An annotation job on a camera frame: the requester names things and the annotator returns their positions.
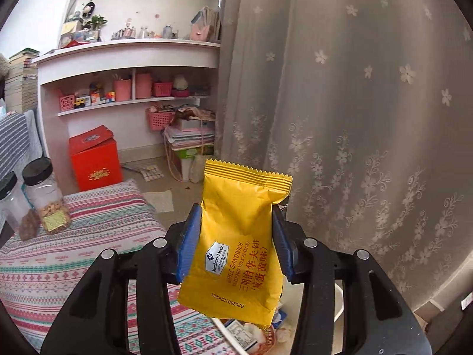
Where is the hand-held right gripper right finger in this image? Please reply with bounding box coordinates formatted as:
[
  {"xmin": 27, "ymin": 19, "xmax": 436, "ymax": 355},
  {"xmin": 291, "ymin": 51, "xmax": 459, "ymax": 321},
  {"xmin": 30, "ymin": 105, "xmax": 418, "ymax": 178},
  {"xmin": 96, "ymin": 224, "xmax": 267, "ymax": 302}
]
[{"xmin": 271, "ymin": 205, "xmax": 431, "ymax": 355}]

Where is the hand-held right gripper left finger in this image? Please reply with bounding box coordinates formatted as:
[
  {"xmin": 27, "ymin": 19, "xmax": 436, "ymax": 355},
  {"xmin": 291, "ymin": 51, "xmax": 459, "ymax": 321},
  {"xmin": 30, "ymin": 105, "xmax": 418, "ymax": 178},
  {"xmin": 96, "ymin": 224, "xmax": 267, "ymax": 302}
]
[{"xmin": 41, "ymin": 203, "xmax": 203, "ymax": 355}]

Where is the yellow snack packet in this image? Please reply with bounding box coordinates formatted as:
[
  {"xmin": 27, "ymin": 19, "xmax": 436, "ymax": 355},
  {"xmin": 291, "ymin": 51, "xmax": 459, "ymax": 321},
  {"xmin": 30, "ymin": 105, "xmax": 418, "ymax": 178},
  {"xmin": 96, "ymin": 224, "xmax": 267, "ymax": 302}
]
[{"xmin": 177, "ymin": 158, "xmax": 293, "ymax": 331}]

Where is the white bin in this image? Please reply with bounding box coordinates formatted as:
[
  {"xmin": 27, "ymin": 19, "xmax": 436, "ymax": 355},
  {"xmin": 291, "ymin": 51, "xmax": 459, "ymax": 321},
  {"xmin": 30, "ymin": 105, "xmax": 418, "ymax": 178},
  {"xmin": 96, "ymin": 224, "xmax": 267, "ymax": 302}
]
[{"xmin": 214, "ymin": 283, "xmax": 346, "ymax": 355}]

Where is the white paper sheet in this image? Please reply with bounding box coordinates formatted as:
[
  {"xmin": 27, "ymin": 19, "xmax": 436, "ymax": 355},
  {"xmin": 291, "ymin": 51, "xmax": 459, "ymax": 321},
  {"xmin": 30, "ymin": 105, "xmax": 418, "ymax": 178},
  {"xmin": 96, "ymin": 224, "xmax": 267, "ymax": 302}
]
[{"xmin": 142, "ymin": 190, "xmax": 174, "ymax": 213}]

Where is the checkered cloth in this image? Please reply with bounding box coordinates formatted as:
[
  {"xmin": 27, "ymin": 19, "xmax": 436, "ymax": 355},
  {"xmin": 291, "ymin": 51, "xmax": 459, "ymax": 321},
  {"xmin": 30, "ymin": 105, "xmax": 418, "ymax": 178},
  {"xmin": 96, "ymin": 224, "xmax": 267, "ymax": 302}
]
[{"xmin": 138, "ymin": 164, "xmax": 165, "ymax": 183}]

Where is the white labelled packet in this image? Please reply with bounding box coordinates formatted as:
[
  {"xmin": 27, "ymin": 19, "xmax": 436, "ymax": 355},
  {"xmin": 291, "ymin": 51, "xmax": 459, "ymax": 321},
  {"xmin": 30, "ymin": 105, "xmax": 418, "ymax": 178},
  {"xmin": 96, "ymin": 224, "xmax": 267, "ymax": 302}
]
[{"xmin": 223, "ymin": 320, "xmax": 259, "ymax": 352}]

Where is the tied stack of papers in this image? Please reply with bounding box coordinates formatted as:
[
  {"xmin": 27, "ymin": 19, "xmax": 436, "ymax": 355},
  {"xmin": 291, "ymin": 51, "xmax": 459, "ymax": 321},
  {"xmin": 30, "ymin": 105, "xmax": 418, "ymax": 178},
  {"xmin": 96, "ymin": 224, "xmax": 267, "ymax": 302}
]
[{"xmin": 163, "ymin": 105, "xmax": 217, "ymax": 182}]

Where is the patterned striped tablecloth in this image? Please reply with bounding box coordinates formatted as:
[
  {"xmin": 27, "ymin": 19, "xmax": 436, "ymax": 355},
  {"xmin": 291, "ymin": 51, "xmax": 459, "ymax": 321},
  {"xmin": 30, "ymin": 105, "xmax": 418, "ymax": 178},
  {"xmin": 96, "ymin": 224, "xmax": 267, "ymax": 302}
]
[{"xmin": 0, "ymin": 178, "xmax": 230, "ymax": 355}]

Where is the red cardboard box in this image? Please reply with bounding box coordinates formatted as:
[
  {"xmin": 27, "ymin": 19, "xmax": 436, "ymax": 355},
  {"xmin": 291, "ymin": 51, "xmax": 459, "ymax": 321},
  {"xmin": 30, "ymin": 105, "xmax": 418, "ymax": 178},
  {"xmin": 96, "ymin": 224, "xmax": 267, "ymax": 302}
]
[{"xmin": 68, "ymin": 126, "xmax": 123, "ymax": 193}]

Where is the large pink plastic basket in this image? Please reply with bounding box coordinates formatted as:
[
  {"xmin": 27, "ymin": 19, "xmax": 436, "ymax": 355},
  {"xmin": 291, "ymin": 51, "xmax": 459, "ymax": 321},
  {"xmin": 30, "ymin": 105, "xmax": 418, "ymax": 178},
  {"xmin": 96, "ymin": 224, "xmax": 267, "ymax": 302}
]
[{"xmin": 145, "ymin": 108, "xmax": 176, "ymax": 131}]

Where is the floral lace curtain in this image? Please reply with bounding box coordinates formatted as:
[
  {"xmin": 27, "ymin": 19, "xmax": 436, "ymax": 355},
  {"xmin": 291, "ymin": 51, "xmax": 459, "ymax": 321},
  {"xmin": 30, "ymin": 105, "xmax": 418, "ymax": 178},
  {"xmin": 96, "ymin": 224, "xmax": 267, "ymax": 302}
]
[{"xmin": 214, "ymin": 0, "xmax": 473, "ymax": 315}]

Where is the plastic jar with green label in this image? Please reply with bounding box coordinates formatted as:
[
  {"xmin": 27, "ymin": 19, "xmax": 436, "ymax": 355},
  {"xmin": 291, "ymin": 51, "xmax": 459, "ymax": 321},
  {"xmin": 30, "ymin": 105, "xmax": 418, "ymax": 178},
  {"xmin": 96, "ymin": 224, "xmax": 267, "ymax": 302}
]
[{"xmin": 21, "ymin": 157, "xmax": 72, "ymax": 235}]

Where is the pink storage container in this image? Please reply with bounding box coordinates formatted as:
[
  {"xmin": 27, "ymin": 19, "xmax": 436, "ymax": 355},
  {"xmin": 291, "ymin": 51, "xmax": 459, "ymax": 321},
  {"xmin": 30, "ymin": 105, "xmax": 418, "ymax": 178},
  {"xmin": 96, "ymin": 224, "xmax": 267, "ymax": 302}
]
[
  {"xmin": 113, "ymin": 78, "xmax": 132, "ymax": 102},
  {"xmin": 135, "ymin": 73, "xmax": 153, "ymax": 99}
]

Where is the plastic jar with dark nuts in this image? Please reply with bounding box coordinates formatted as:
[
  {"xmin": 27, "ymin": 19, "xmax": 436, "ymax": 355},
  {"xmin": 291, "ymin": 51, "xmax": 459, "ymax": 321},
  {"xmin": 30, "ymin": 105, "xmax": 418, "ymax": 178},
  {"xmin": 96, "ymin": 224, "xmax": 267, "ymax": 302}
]
[{"xmin": 0, "ymin": 171, "xmax": 41, "ymax": 241}]

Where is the white bookshelf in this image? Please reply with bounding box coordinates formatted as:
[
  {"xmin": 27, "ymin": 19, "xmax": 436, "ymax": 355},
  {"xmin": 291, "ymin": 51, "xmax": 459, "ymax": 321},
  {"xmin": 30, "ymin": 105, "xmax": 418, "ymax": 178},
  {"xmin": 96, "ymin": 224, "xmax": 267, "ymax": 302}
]
[{"xmin": 33, "ymin": 41, "xmax": 221, "ymax": 152}]

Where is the grey striped blanket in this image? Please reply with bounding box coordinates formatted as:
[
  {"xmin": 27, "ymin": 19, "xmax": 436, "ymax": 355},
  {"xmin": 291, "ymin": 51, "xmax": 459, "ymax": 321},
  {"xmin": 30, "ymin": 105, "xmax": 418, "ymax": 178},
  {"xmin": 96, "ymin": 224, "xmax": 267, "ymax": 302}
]
[{"xmin": 0, "ymin": 113, "xmax": 30, "ymax": 182}]

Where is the row of small glass bottles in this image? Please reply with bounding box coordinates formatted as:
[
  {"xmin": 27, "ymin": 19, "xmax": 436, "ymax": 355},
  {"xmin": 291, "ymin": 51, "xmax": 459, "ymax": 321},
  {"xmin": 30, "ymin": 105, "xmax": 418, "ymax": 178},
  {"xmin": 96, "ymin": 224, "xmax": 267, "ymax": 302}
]
[{"xmin": 111, "ymin": 24, "xmax": 178, "ymax": 41}]

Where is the pink bag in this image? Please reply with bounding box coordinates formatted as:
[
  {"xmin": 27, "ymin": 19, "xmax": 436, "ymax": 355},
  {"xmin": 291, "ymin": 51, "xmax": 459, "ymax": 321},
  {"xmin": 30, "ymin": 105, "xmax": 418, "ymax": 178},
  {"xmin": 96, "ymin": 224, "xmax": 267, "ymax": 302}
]
[{"xmin": 190, "ymin": 7, "xmax": 221, "ymax": 43}]

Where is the tall stack of books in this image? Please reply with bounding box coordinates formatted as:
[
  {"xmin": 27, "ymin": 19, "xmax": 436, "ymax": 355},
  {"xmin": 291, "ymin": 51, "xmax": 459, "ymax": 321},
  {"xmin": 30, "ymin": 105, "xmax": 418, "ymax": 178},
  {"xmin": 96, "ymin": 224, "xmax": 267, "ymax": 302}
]
[{"xmin": 4, "ymin": 48, "xmax": 41, "ymax": 113}]

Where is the potted green plant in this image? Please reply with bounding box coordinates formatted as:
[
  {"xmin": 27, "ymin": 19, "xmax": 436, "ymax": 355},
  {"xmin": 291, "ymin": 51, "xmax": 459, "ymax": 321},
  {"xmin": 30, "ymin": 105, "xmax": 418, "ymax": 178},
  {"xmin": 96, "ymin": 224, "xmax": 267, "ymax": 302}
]
[{"xmin": 89, "ymin": 15, "xmax": 108, "ymax": 41}]

